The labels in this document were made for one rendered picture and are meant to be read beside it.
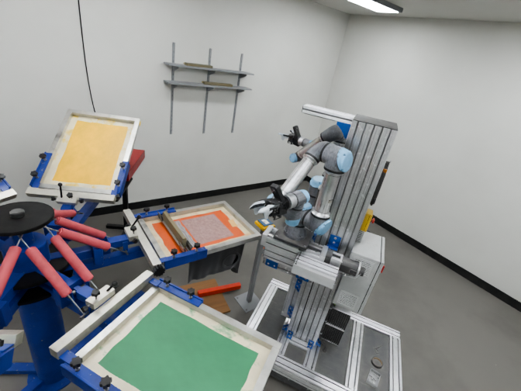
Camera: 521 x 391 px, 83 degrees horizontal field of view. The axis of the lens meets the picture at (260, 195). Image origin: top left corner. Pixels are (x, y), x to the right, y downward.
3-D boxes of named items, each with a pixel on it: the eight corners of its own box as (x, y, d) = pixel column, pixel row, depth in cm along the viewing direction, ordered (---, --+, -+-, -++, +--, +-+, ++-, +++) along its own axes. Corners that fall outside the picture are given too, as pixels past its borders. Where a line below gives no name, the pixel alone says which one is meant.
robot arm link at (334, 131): (337, 136, 199) (291, 167, 236) (346, 135, 207) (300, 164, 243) (330, 121, 201) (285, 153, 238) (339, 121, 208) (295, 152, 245)
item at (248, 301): (251, 290, 312) (267, 213, 269) (263, 305, 297) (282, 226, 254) (233, 297, 299) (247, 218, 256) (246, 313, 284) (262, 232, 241)
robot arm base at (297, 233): (308, 232, 196) (312, 219, 192) (302, 243, 184) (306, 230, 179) (287, 224, 201) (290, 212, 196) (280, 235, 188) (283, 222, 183)
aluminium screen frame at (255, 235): (224, 204, 273) (225, 200, 271) (260, 238, 233) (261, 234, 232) (136, 220, 226) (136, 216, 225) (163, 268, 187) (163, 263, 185)
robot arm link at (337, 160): (311, 223, 188) (335, 141, 163) (329, 234, 179) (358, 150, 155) (299, 227, 180) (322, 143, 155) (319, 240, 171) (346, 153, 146)
